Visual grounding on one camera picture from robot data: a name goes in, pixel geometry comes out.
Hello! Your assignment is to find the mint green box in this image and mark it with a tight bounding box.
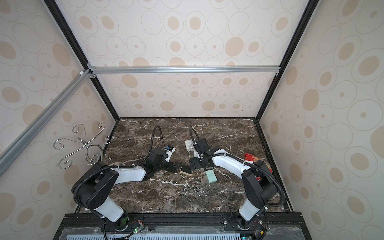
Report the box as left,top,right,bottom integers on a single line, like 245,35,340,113
205,170,217,184

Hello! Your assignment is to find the white gift box grey bow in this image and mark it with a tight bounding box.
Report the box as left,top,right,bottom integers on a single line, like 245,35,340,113
185,140,196,152

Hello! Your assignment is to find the silver wire jewelry stand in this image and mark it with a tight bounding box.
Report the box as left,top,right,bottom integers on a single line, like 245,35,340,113
53,122,115,170

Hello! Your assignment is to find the black corrugated cable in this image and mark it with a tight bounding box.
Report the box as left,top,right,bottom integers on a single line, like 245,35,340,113
189,127,200,145
137,125,167,164

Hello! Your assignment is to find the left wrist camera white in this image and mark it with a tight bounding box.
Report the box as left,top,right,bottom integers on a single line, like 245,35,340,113
165,145,176,162

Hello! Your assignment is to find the black corrugated cable right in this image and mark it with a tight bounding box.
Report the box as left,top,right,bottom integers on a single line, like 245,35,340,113
189,127,200,145

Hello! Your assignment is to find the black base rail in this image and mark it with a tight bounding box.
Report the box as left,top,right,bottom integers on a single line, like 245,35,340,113
54,213,311,240

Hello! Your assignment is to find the black corrugated cable left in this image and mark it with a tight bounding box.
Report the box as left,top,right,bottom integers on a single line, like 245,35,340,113
137,125,167,164

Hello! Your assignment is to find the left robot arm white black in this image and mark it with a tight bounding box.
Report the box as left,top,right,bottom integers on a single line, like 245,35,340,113
72,145,179,224

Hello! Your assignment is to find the diagonal aluminium rail left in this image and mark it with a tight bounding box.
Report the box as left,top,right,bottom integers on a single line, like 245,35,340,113
1,70,91,175

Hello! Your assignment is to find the red snack bag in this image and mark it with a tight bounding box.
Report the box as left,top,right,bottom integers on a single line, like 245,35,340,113
245,153,273,173

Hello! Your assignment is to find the tan mint box base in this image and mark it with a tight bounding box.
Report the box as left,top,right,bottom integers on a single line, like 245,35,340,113
180,165,193,177

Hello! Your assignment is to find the horizontal aluminium rail back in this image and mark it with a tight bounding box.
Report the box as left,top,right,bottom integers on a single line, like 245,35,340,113
91,66,280,74

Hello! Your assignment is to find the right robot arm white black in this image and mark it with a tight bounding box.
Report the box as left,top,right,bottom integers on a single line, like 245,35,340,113
190,139,285,226

